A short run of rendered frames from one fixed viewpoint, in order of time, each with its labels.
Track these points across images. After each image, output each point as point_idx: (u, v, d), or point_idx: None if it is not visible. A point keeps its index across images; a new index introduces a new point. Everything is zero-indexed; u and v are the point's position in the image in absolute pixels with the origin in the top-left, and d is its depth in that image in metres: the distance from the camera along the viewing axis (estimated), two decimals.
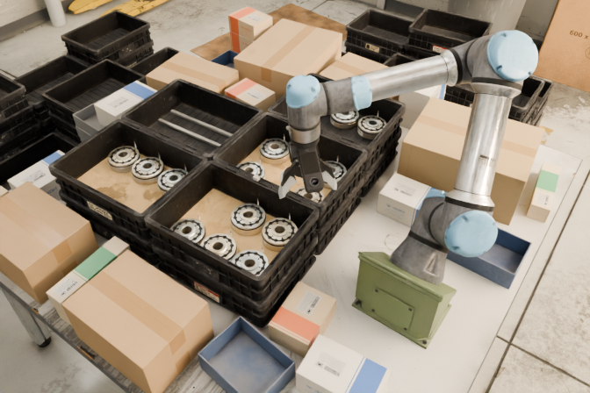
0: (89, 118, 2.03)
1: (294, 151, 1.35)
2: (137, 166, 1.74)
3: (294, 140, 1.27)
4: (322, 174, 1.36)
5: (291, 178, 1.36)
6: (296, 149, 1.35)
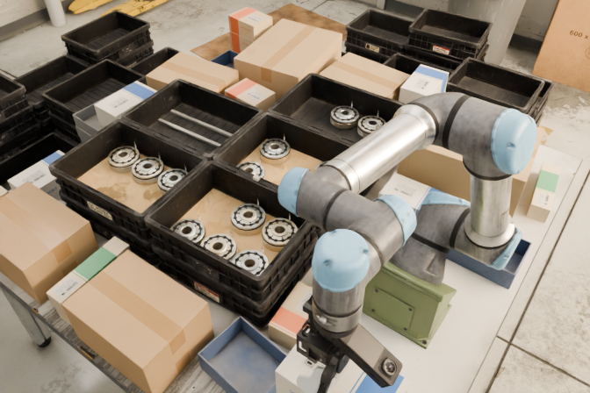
0: (89, 118, 2.03)
1: (319, 341, 0.85)
2: (137, 166, 1.74)
3: (340, 332, 0.78)
4: None
5: (333, 380, 0.86)
6: (318, 338, 0.85)
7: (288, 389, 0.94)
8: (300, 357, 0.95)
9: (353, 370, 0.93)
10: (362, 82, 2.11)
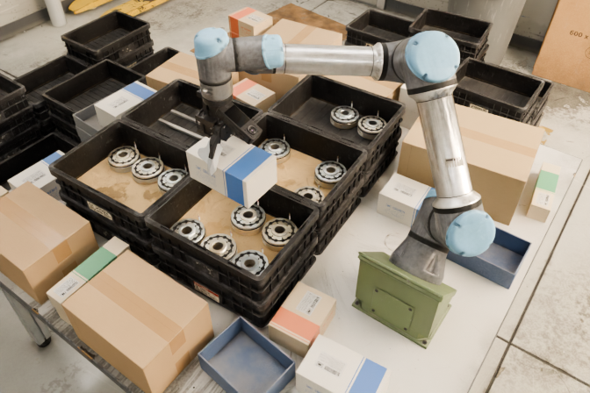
0: (89, 118, 2.03)
1: (208, 118, 1.29)
2: (137, 166, 1.74)
3: (216, 100, 1.23)
4: None
5: (219, 146, 1.30)
6: (208, 116, 1.30)
7: (195, 165, 1.38)
8: (204, 145, 1.39)
9: (238, 151, 1.37)
10: (362, 82, 2.11)
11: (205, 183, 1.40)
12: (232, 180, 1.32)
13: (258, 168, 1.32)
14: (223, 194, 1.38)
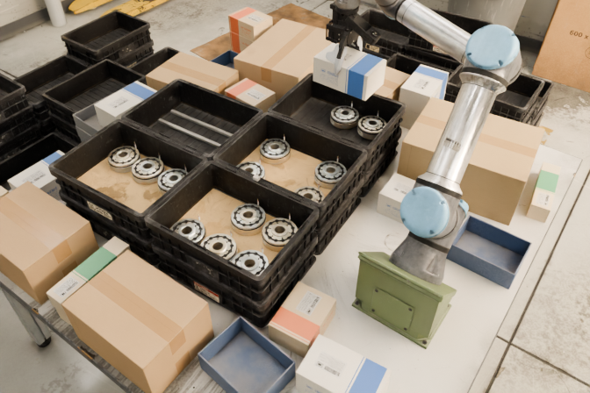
0: (89, 118, 2.03)
1: (338, 26, 1.64)
2: (137, 166, 1.74)
3: (348, 8, 1.58)
4: (358, 39, 1.70)
5: (345, 48, 1.65)
6: (337, 25, 1.65)
7: (320, 68, 1.73)
8: (327, 53, 1.74)
9: (356, 56, 1.72)
10: None
11: (327, 84, 1.75)
12: (354, 76, 1.67)
13: (375, 67, 1.67)
14: (342, 91, 1.73)
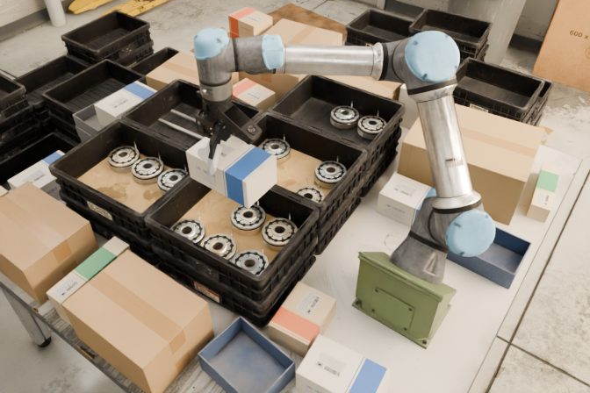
0: (89, 118, 2.03)
1: (208, 118, 1.29)
2: (137, 166, 1.74)
3: (216, 100, 1.23)
4: None
5: (219, 146, 1.30)
6: (208, 117, 1.30)
7: (195, 165, 1.38)
8: (204, 145, 1.39)
9: (238, 151, 1.37)
10: (362, 82, 2.11)
11: (205, 183, 1.40)
12: (232, 180, 1.32)
13: (258, 168, 1.32)
14: (223, 194, 1.38)
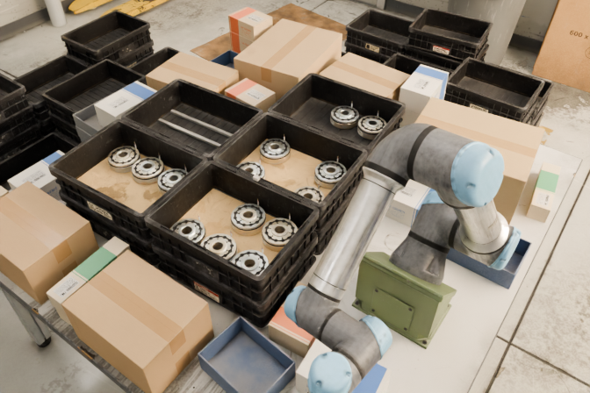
0: (89, 118, 2.03)
1: None
2: (137, 166, 1.74)
3: None
4: None
5: None
6: None
7: None
8: None
9: None
10: (362, 82, 2.11)
11: None
12: None
13: None
14: None
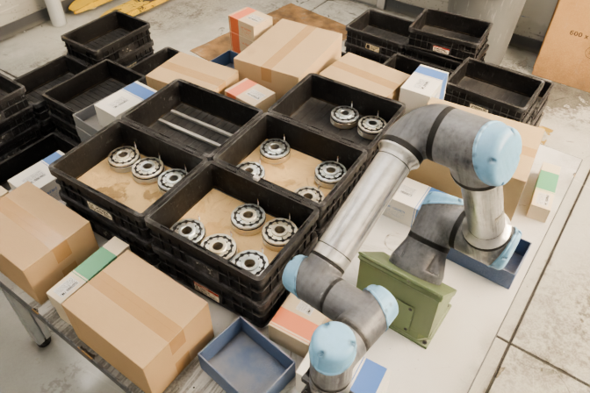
0: (89, 118, 2.03)
1: None
2: (137, 166, 1.74)
3: None
4: None
5: None
6: None
7: None
8: None
9: None
10: (362, 82, 2.11)
11: None
12: None
13: None
14: None
